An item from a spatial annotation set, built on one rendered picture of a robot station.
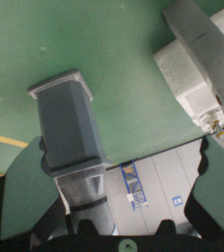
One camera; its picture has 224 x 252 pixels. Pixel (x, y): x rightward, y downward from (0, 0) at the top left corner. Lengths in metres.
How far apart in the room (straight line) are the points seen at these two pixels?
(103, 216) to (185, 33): 0.49
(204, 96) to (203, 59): 0.16
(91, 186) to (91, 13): 0.42
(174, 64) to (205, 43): 0.16
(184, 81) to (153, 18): 0.19
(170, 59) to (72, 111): 0.35
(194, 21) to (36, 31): 0.35
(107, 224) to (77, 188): 0.13
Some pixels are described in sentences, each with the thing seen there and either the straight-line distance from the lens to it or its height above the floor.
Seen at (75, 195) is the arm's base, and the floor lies 0.36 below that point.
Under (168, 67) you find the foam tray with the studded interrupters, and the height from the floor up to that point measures 0.08.
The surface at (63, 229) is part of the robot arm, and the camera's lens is 0.43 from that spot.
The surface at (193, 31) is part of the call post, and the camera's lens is 0.39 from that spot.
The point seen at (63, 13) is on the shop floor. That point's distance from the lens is 0.38.
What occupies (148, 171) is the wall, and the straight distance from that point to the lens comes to 6.83.
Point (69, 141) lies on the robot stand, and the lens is 0.40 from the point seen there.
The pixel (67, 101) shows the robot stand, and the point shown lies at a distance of 0.44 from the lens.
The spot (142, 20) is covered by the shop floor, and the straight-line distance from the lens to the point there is 0.44.
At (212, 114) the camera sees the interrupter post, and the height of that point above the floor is 0.26.
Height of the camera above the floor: 0.33
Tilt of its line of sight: 18 degrees down
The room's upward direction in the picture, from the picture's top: 162 degrees clockwise
